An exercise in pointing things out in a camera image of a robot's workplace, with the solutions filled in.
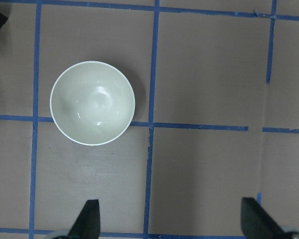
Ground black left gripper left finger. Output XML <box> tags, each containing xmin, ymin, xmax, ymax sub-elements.
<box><xmin>67</xmin><ymin>199</ymin><xmax>100</xmax><ymax>237</ymax></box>

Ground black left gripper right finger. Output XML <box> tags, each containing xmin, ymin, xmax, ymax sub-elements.
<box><xmin>240</xmin><ymin>197</ymin><xmax>284</xmax><ymax>236</ymax></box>

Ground white ceramic bowl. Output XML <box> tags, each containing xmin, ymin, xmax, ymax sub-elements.
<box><xmin>49</xmin><ymin>61</ymin><xmax>136</xmax><ymax>146</ymax></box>

